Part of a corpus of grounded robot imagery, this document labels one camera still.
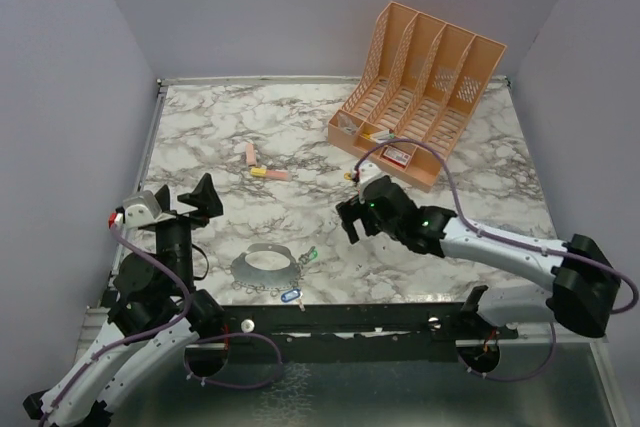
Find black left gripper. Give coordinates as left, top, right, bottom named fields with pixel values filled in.
left=155, top=173, right=222, bottom=292

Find green key tag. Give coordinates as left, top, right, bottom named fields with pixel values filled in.
left=298, top=246, right=318, bottom=266

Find blue key tag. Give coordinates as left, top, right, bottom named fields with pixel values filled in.
left=280, top=288, right=302, bottom=303

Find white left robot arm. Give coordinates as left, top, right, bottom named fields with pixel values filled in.
left=23, top=174, right=224, bottom=426

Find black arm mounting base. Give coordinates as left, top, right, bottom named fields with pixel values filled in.
left=186, top=288, right=517, bottom=364

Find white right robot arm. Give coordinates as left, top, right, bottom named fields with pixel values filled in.
left=336, top=176, right=620, bottom=338

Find yellow capped pink tube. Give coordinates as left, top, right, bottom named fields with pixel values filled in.
left=249, top=167, right=290, bottom=181

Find red white small box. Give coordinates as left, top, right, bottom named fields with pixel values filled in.
left=381, top=146, right=411, bottom=168

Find pink eraser stick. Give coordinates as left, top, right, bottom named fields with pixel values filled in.
left=245, top=143, right=257, bottom=167

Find coloured markers in organizer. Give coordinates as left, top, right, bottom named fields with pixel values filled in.
left=361, top=129, right=395, bottom=144

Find clear plastic bag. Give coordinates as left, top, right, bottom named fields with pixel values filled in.
left=336, top=112, right=359, bottom=135

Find peach plastic file organizer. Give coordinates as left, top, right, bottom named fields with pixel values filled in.
left=328, top=2, right=506, bottom=191

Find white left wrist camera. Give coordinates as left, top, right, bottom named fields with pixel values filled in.
left=108, top=190, right=162, bottom=229

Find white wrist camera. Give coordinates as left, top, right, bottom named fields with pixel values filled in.
left=108, top=190, right=162, bottom=229
left=350, top=161, right=384, bottom=188

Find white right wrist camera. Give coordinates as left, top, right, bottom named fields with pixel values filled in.
left=350, top=161, right=384, bottom=188

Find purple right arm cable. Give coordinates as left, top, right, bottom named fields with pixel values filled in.
left=355, top=139, right=640, bottom=382

